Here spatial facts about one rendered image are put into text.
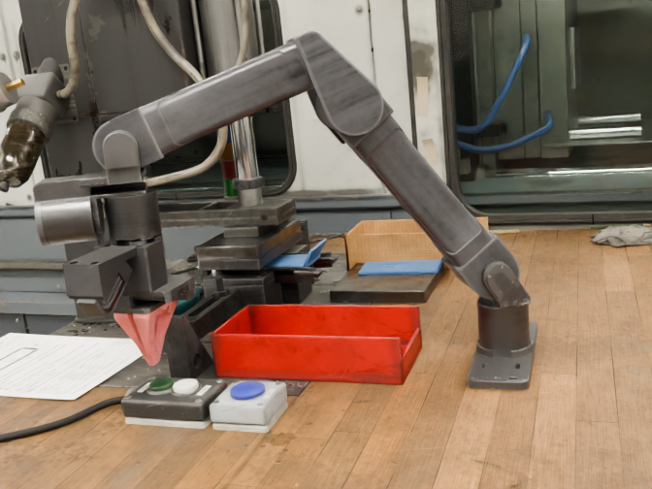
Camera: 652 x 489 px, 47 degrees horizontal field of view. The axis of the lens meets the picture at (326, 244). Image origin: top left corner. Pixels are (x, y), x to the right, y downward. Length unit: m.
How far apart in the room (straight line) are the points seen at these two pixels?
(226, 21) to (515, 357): 0.62
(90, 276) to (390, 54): 1.09
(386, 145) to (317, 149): 0.97
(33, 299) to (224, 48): 1.39
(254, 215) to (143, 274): 0.36
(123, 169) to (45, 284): 1.55
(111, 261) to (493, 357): 0.47
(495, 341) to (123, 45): 0.68
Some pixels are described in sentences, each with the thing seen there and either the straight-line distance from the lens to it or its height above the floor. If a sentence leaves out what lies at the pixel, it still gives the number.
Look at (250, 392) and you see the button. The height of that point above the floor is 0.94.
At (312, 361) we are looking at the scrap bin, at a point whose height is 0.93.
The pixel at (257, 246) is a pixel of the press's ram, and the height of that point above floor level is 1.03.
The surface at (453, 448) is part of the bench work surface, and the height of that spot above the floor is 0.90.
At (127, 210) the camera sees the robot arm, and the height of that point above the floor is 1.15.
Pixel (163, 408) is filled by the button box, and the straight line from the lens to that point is 0.89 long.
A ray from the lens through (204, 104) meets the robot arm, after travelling 0.83.
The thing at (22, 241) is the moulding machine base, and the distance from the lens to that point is 2.36.
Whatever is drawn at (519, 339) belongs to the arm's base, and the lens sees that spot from 0.96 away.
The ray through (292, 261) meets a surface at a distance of 1.17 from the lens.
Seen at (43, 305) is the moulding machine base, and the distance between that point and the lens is 2.34.
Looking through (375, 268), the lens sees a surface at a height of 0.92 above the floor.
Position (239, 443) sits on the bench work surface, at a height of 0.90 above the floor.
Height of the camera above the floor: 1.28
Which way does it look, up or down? 13 degrees down
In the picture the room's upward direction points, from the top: 6 degrees counter-clockwise
